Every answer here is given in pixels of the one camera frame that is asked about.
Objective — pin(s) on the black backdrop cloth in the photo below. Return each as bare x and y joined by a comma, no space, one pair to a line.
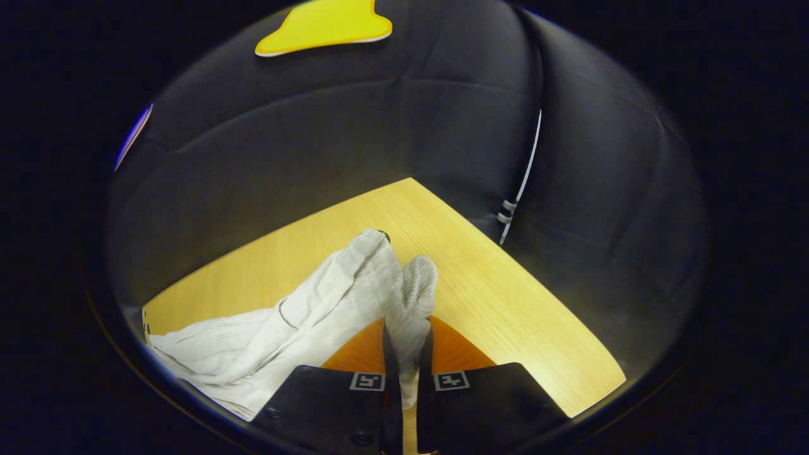
316,139

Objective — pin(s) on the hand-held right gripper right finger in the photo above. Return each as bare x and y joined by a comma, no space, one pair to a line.
425,392

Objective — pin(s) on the white jeans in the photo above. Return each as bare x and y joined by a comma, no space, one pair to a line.
303,322

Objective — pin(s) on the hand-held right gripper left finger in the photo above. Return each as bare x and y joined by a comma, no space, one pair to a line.
390,392

